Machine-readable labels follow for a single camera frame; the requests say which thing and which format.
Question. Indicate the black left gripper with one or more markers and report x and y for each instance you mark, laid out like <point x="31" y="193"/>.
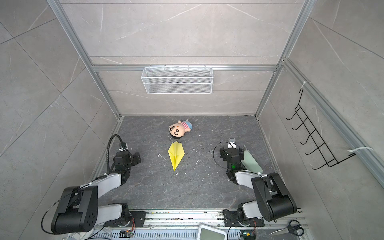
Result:
<point x="133" y="159"/>

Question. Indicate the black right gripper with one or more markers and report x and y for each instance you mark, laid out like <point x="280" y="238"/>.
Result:
<point x="224" y="154"/>

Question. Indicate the yellow square paper sheet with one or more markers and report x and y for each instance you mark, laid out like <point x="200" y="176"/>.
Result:
<point x="176" y="154"/>

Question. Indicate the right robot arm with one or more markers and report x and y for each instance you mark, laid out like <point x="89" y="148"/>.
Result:
<point x="272" y="198"/>

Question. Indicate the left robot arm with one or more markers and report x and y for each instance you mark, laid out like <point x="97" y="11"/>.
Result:
<point x="78" y="210"/>

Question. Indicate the plush doll toy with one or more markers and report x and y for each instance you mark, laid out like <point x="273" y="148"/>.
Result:
<point x="179" y="129"/>

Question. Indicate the small green circuit board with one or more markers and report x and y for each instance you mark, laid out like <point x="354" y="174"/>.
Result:
<point x="247" y="235"/>

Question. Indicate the white digital scale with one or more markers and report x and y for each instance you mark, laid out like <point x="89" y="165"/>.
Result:
<point x="206" y="232"/>

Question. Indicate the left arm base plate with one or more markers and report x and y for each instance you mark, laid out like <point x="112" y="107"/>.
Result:
<point x="133" y="219"/>

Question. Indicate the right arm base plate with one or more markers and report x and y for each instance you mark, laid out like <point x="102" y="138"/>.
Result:
<point x="232" y="219"/>

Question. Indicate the small red-wired circuit board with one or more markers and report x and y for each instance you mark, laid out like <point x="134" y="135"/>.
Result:
<point x="127" y="234"/>

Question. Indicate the black wire hook rack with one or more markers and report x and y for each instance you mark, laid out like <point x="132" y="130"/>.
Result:
<point x="314" y="135"/>

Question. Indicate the white wire mesh basket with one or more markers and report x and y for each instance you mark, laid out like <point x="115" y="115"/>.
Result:
<point x="178" y="80"/>

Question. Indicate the black handled scissors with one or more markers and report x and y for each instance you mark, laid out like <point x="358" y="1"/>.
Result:
<point x="294" y="227"/>

